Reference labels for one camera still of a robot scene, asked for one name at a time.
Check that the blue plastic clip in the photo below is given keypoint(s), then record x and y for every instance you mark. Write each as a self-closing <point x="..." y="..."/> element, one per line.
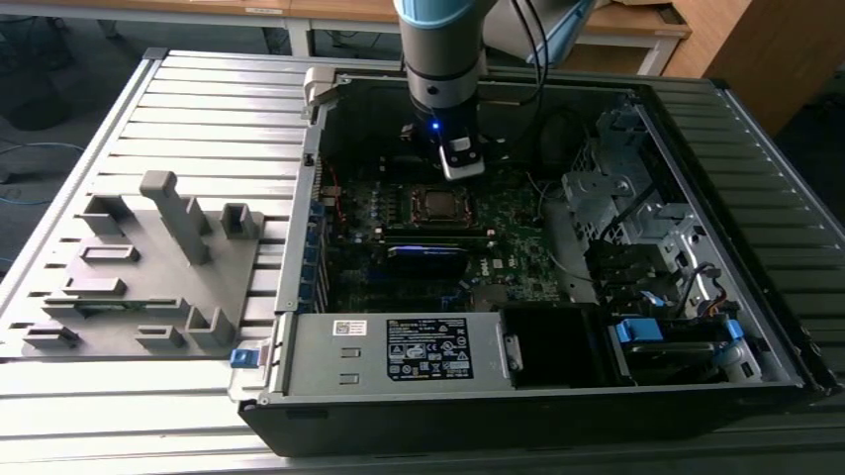
<point x="735" y="334"/>

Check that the green RAM stick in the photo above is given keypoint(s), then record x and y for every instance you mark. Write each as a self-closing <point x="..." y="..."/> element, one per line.
<point x="109" y="307"/>

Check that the grey parts rack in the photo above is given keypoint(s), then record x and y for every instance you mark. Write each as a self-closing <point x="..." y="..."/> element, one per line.
<point x="165" y="277"/>

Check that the black PC case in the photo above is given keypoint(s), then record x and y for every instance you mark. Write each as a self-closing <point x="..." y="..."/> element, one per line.
<point x="462" y="430"/>

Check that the blue case latch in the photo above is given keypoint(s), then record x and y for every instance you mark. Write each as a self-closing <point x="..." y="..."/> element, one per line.
<point x="243" y="358"/>

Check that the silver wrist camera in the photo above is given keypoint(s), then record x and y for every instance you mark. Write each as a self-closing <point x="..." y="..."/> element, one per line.
<point x="462" y="172"/>
<point x="408" y="131"/>

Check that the blue disk carrier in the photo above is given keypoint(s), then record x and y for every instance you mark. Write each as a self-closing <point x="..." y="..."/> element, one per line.
<point x="637" y="330"/>

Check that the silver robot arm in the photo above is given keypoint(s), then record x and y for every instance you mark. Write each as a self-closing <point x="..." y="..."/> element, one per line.
<point x="440" y="59"/>

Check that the metal drive cage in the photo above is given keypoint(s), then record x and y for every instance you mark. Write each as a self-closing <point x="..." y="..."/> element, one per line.
<point x="594" y="190"/>

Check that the CPU socket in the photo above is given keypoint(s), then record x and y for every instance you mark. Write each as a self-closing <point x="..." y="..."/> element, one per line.
<point x="413" y="222"/>

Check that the chipset heatsink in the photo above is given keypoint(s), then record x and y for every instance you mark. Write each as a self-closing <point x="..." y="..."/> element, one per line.
<point x="490" y="294"/>

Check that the wooden desk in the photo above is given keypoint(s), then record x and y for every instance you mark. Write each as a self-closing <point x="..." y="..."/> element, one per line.
<point x="165" y="5"/>
<point x="628" y="27"/>

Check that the green motherboard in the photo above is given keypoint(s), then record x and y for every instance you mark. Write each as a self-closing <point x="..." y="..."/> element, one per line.
<point x="521" y="247"/>

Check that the silver power supply unit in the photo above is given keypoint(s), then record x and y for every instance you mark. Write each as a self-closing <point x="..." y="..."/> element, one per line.
<point x="317" y="356"/>

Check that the silver CPU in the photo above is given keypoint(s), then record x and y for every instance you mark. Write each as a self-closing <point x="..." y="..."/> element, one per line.
<point x="444" y="203"/>

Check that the wooden cabinet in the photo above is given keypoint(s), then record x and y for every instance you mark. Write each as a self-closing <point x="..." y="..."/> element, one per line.
<point x="760" y="49"/>

